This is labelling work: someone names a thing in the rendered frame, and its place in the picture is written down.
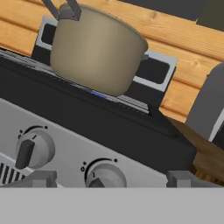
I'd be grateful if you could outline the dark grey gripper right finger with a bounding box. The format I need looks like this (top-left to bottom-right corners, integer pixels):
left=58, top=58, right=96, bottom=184
left=166, top=171, right=222, bottom=188

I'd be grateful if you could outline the silver stove knob black grip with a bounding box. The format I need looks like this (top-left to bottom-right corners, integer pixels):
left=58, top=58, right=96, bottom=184
left=84, top=162, right=128, bottom=188
left=15, top=129, right=56, bottom=171

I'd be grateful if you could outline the black and silver stove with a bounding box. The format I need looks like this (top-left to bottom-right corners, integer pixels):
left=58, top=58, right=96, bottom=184
left=0, top=16, right=198, bottom=188

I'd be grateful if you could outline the beige cooking pot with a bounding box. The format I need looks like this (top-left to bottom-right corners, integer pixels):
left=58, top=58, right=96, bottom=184
left=41, top=0, right=150, bottom=97

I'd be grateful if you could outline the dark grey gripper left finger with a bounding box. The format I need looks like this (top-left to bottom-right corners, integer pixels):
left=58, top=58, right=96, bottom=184
left=3, top=170, right=58, bottom=188

